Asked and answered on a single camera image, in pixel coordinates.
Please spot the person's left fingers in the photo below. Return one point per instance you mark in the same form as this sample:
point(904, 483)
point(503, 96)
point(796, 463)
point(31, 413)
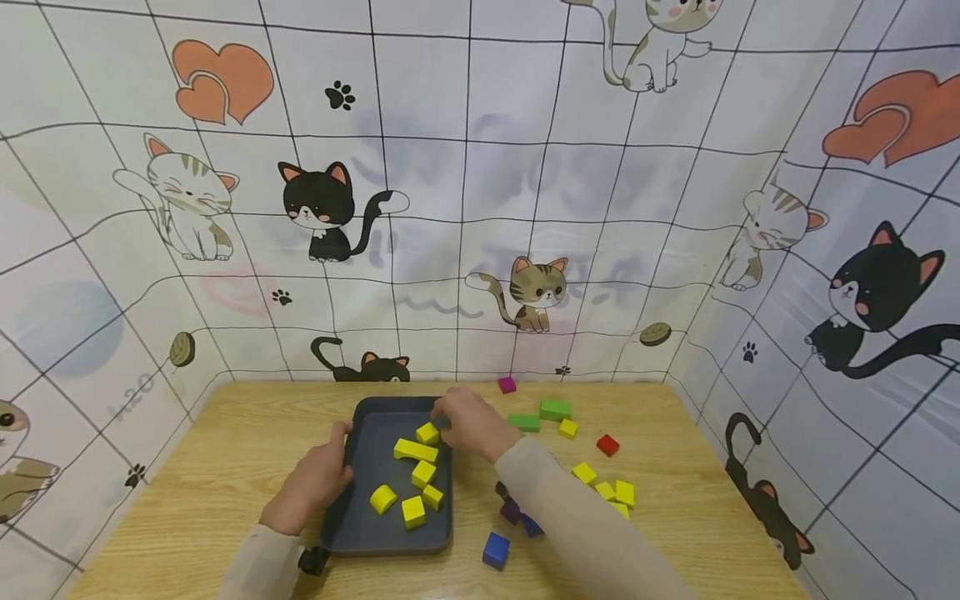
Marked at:
point(340, 432)

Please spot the person's right hand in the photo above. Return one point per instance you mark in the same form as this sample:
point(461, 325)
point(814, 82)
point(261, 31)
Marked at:
point(480, 425)

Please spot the person's left hand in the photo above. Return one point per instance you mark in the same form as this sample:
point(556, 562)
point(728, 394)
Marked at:
point(304, 490)

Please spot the person's right forearm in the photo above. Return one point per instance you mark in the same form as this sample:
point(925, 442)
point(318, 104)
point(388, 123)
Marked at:
point(585, 533)

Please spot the person's left thumb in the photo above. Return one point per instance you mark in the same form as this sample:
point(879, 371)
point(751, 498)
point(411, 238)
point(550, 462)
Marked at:
point(343, 478)

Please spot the rounded yellow block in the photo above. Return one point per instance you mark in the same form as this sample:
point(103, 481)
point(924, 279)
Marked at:
point(383, 499)

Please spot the yellow cube block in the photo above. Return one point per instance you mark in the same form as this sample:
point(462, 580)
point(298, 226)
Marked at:
point(413, 513)
point(568, 428)
point(432, 497)
point(423, 474)
point(427, 432)

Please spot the blue block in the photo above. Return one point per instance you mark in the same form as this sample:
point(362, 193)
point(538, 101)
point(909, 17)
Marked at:
point(532, 526)
point(496, 552)

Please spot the long yellow block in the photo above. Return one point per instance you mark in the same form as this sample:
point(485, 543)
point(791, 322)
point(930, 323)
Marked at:
point(415, 451)

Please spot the red block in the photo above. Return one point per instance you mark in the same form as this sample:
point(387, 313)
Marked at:
point(608, 445)

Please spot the green rectangular block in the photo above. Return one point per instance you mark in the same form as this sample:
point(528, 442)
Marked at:
point(556, 410)
point(525, 423)

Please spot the person's left forearm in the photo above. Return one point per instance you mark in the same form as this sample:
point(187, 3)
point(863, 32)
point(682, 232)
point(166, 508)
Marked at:
point(262, 567)

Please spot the dark grey tray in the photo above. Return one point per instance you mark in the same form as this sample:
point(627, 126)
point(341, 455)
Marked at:
point(375, 535)

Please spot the person's right fingers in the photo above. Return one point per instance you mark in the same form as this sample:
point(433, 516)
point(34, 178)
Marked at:
point(444, 407)

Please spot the dark purple block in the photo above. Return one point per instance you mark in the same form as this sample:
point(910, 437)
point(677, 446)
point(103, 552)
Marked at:
point(511, 511)

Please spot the magenta block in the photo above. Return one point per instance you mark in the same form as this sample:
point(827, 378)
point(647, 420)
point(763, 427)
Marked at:
point(508, 385)

